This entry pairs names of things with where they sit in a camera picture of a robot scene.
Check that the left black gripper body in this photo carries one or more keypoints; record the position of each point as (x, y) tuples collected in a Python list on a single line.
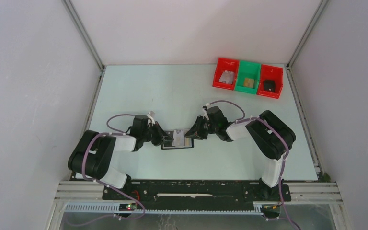
[(146, 134)]

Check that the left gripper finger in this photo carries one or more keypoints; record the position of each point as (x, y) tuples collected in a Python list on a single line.
[(165, 131), (160, 139)]

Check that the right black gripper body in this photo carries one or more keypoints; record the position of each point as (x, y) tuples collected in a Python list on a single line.
[(214, 127)]

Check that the black leather card holder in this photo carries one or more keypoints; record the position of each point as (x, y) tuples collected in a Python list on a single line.
[(179, 140)]

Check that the thin white credit card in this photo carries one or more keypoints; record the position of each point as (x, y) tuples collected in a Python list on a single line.
[(225, 78)]

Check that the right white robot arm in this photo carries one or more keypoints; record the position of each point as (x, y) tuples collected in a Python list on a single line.
[(272, 136)]

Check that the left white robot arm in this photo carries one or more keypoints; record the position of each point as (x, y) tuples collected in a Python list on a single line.
[(93, 155)]

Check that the silver card in bin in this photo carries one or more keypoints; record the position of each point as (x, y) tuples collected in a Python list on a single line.
[(232, 74)]

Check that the tan object in bin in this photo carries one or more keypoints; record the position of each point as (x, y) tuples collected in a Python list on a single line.
[(249, 83)]

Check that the left red bin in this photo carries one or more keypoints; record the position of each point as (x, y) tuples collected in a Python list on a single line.
[(225, 64)]

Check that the red bin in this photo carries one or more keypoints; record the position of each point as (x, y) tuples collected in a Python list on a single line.
[(273, 73), (225, 64)]

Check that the green bin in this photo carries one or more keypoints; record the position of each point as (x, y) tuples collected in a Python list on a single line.
[(248, 77)]

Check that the black object in bin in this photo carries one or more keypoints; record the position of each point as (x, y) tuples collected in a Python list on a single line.
[(269, 85)]

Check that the right red bin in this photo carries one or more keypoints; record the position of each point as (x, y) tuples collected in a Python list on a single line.
[(273, 73)]

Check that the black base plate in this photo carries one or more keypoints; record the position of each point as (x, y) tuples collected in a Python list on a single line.
[(205, 194)]

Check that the aluminium frame rail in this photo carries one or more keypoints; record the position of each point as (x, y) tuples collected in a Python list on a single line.
[(301, 192)]

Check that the grey cable duct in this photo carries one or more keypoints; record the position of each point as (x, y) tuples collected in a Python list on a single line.
[(116, 208)]

